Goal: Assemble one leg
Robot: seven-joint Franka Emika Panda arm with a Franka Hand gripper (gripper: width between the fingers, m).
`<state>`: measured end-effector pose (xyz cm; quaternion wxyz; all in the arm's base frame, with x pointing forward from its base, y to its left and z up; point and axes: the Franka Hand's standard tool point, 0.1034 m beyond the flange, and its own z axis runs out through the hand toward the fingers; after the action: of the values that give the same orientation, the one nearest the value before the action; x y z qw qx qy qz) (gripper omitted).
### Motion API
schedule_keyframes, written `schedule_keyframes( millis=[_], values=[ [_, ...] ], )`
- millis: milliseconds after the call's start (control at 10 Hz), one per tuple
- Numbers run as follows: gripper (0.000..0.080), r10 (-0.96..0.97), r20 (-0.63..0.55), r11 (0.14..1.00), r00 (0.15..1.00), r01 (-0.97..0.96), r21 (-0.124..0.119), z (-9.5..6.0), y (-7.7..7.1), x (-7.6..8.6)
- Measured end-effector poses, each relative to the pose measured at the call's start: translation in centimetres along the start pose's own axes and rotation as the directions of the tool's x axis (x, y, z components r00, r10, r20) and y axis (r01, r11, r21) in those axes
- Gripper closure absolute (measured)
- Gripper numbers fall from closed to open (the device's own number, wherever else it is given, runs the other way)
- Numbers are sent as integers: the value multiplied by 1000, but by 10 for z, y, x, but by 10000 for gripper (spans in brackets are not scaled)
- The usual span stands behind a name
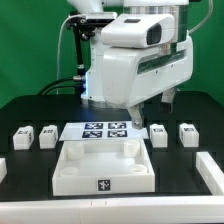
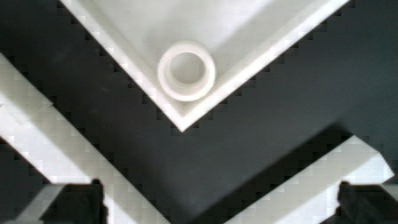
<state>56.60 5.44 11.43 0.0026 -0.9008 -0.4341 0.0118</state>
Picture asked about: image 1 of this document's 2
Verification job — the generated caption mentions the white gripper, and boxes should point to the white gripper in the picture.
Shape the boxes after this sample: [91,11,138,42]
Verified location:
[102,37,193,129]

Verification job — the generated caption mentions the white square tabletop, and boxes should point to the white square tabletop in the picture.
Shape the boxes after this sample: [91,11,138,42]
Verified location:
[52,139,155,196]

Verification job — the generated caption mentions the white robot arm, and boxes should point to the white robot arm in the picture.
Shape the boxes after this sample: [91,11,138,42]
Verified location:
[67,0,193,129]

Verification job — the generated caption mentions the white tag sheet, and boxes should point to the white tag sheet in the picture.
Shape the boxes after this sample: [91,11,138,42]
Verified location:
[60,121,149,141]

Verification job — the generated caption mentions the white right fence bar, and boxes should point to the white right fence bar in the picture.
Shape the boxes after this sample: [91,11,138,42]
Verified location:
[196,152,224,196]

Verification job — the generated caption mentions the white fence bar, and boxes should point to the white fence bar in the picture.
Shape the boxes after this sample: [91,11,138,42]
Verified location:
[196,152,224,196]
[0,196,224,224]

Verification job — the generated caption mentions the white front fence bar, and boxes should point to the white front fence bar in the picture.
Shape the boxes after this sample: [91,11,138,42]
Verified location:
[0,196,224,224]

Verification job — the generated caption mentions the white left fence piece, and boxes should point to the white left fence piece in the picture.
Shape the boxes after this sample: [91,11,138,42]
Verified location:
[0,158,7,183]

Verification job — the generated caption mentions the black base cables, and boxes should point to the black base cables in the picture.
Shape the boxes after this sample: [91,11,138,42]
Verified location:
[37,75,87,96]

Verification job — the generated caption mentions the black camera stand pole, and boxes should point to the black camera stand pole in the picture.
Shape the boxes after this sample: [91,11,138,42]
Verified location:
[73,24,85,78]

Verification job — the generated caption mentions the black camera on stand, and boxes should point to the black camera on stand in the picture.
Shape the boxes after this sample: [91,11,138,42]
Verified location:
[69,12,117,24]

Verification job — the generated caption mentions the white camera cable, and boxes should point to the white camera cable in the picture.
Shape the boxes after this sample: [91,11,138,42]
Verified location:
[55,13,84,81]

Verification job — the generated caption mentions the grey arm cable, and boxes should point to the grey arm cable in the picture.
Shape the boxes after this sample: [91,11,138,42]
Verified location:
[188,0,214,36]

